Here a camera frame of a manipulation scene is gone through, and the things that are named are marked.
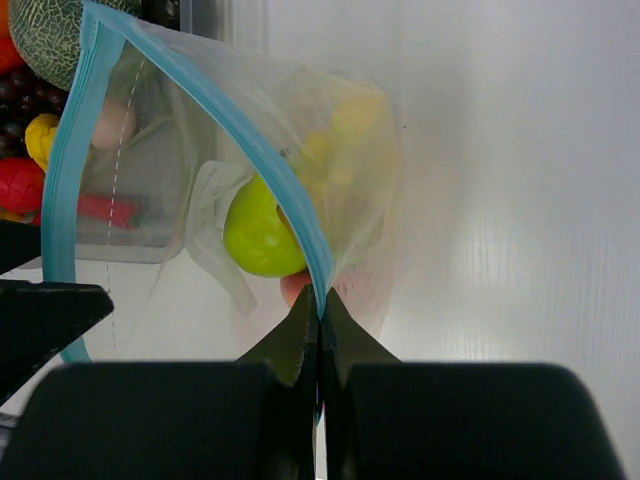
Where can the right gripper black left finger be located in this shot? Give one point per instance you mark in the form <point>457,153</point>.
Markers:
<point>252,418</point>

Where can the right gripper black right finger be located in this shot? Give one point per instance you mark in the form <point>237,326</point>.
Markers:
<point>389,419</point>

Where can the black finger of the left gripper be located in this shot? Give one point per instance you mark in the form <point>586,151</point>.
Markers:
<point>39,320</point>

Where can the green apple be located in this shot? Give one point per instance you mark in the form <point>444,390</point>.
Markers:
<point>257,235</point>

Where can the clear zip top bag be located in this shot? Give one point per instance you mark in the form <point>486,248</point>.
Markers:
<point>200,304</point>

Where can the yellow banana bunch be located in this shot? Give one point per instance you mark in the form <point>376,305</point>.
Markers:
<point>331,157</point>

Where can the clear plastic food bin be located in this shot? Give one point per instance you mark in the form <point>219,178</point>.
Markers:
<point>140,64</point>

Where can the red chili pepper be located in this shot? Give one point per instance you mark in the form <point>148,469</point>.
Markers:
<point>118,213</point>

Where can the red bell pepper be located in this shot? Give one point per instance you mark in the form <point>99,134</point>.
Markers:
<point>22,185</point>

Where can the yellow bell pepper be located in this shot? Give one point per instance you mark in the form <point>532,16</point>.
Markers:
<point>39,138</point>

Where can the dark grapes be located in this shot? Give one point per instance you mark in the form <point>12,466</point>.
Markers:
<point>24,96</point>

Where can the orange fruit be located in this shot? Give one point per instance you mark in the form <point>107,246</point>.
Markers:
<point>10,59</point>

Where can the green melon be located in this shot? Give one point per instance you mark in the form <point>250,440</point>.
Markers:
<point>46,35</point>

